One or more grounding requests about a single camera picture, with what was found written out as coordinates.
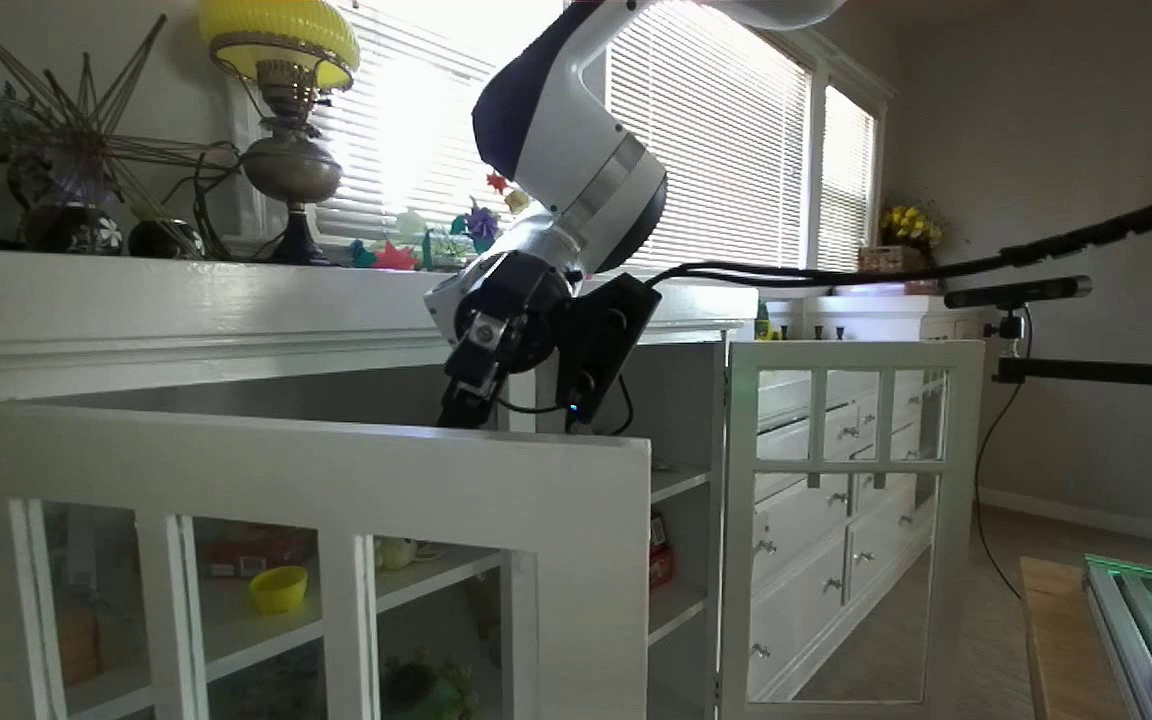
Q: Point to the yellow flowers in pot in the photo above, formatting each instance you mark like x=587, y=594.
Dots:
x=909, y=235

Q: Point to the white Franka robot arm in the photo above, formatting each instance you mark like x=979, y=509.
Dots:
x=577, y=144

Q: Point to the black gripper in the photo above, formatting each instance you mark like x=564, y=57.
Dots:
x=501, y=306

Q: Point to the white built-in cabinet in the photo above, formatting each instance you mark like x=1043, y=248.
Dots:
x=202, y=306

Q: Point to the pale yellow toy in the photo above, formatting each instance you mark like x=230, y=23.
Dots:
x=397, y=549

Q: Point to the metal robot base stand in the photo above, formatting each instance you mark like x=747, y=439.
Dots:
x=1143, y=612

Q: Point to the teal white plastic toy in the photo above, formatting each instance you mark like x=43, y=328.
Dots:
x=441, y=248

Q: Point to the red game box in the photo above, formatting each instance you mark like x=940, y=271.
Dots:
x=661, y=544

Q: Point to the small yellow cup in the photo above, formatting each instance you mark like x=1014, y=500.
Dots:
x=276, y=588

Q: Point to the white window blind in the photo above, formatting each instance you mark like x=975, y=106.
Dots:
x=844, y=175
x=737, y=132
x=388, y=121

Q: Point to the white dresser with knobs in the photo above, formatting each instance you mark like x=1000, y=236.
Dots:
x=841, y=532

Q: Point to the clear box of green toys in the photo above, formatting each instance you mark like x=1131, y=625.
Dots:
x=431, y=684

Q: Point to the brown-red box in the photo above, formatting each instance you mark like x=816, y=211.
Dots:
x=242, y=549

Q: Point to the colourful toy flower bouquet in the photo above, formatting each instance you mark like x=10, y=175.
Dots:
x=480, y=226

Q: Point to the pink plastic toy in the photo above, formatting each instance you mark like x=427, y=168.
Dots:
x=395, y=259

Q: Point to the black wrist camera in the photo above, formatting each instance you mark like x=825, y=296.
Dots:
x=611, y=341

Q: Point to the metal starburst ornament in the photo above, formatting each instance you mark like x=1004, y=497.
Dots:
x=81, y=121

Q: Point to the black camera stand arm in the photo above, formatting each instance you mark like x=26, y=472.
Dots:
x=1109, y=375

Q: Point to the yellow shade oil lamp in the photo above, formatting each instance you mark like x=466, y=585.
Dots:
x=287, y=144

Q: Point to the dark round ornament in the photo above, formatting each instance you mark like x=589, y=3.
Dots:
x=71, y=228
x=166, y=236

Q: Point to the white glass-pane cabinet door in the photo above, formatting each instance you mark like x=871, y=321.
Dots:
x=339, y=466
x=737, y=532

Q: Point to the wooden board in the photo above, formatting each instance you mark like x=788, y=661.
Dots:
x=1069, y=643

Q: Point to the black stereo camera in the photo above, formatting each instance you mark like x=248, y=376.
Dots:
x=1016, y=288

